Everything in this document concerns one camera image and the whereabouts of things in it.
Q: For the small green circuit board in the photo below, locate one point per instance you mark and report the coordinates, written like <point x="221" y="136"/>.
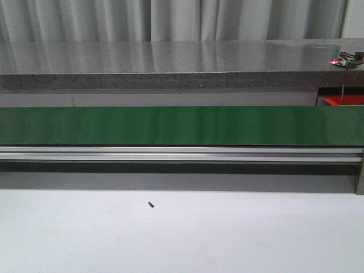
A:
<point x="344" y="62"/>

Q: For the green conveyor belt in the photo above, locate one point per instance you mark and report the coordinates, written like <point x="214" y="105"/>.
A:
<point x="184" y="125"/>

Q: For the grey stone counter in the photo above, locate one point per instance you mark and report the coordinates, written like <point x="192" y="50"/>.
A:
<point x="231" y="73"/>

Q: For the white curtain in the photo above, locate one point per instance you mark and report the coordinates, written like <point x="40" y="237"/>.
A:
<point x="157" y="21"/>

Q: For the red plastic bin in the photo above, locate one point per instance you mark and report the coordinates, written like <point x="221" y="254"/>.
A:
<point x="352" y="99"/>

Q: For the aluminium conveyor frame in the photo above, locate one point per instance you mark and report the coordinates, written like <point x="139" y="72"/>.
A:
<point x="184" y="168"/>

